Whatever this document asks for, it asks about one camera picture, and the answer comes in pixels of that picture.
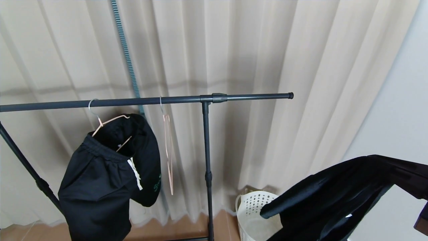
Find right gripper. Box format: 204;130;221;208
414;200;428;237

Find pink clothes hanger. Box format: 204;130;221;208
88;98;133;153
159;97;175;196

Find black clothes rack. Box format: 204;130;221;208
0;92;294;241

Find white laundry basket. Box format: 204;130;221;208
235;190;284;241

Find black garment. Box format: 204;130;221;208
260;154;419;241

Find black shorts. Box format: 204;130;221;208
58;113;162;241

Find beige curtain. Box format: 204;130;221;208
0;0;421;230

